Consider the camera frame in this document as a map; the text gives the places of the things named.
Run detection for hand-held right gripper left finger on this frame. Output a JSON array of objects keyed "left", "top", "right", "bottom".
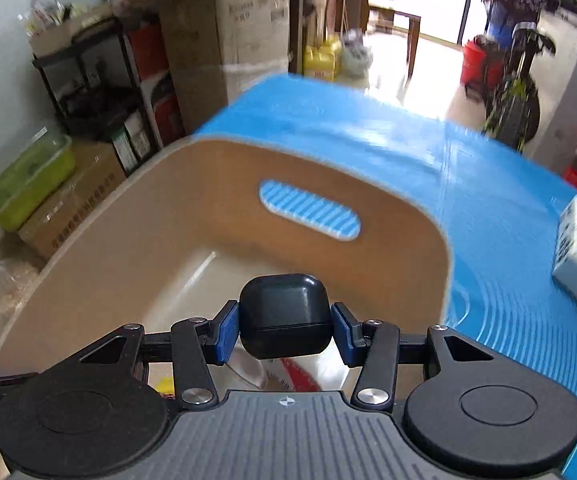
[{"left": 43, "top": 299, "right": 242, "bottom": 407}]

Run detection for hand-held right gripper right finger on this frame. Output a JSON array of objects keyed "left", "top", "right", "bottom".
[{"left": 330, "top": 302, "right": 495, "bottom": 407}]

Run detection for black earbuds case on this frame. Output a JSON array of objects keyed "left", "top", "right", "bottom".
[{"left": 238, "top": 273, "right": 333, "bottom": 360}]

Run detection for beige plastic storage bin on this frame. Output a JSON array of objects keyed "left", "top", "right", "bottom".
[{"left": 0, "top": 136, "right": 457, "bottom": 397}]

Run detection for clear bag of grain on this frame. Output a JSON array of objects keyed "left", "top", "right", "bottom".
[{"left": 0, "top": 255, "right": 45, "bottom": 342}]

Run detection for blue silicone baking mat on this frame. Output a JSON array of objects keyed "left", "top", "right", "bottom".
[{"left": 193, "top": 73, "right": 577, "bottom": 477}]

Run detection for large brown cardboard box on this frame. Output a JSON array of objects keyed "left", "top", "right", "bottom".
[{"left": 16, "top": 142, "right": 130, "bottom": 262}]

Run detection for green container with clear lid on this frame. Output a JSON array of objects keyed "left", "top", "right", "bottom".
[{"left": 0, "top": 127, "right": 77, "bottom": 234}]

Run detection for green white carton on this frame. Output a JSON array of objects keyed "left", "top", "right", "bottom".
[{"left": 110, "top": 110, "right": 152, "bottom": 172}]

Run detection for red appliance box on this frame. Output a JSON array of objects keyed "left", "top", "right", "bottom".
[{"left": 128, "top": 25, "right": 185, "bottom": 134}]

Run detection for yellow plastic jugs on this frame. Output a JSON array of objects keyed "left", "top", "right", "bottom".
[{"left": 302, "top": 35, "right": 345, "bottom": 82}]

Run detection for white plastic bag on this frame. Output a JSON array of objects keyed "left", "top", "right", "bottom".
[{"left": 341, "top": 29, "right": 375, "bottom": 79}]

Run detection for black shelf cart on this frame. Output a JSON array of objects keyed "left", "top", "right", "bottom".
[{"left": 31, "top": 17, "right": 170, "bottom": 162}]

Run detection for black green bicycle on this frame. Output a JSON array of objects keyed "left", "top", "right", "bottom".
[{"left": 463, "top": 0, "right": 557, "bottom": 154}]

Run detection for red plastic bucket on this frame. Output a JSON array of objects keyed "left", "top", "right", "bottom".
[{"left": 460, "top": 39, "right": 505, "bottom": 97}]

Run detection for tall pale cardboard box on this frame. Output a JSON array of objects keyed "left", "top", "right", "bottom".
[{"left": 160, "top": 0, "right": 292, "bottom": 137}]

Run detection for wooden chair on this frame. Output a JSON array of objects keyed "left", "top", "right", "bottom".
[{"left": 343, "top": 0, "right": 422, "bottom": 69}]

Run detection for wooden cabinet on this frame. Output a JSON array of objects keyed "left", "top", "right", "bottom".
[{"left": 288, "top": 0, "right": 350, "bottom": 77}]

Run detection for white chest freezer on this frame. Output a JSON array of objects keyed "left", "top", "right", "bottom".
[{"left": 518, "top": 9, "right": 577, "bottom": 177}]

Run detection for open cardboard box with clutter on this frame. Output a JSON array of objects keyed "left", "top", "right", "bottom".
[{"left": 27, "top": 4, "right": 120, "bottom": 59}]

